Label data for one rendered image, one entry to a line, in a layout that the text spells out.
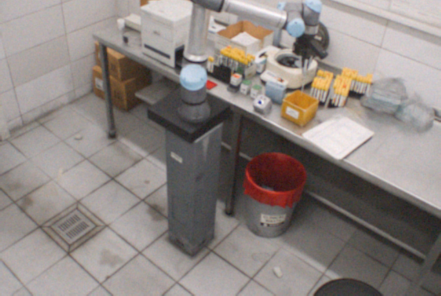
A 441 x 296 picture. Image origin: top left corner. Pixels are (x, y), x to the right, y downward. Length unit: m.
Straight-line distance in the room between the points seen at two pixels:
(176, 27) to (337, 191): 1.37
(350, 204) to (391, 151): 0.65
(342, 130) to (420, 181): 0.44
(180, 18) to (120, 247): 1.37
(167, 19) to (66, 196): 1.37
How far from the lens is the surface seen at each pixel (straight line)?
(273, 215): 2.63
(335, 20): 2.62
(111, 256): 2.72
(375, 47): 2.57
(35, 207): 3.08
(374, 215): 2.76
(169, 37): 2.53
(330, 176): 2.90
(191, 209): 2.38
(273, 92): 2.33
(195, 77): 1.96
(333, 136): 2.18
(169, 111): 2.13
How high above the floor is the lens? 2.17
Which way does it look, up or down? 38 degrees down
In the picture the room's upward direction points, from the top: 4 degrees clockwise
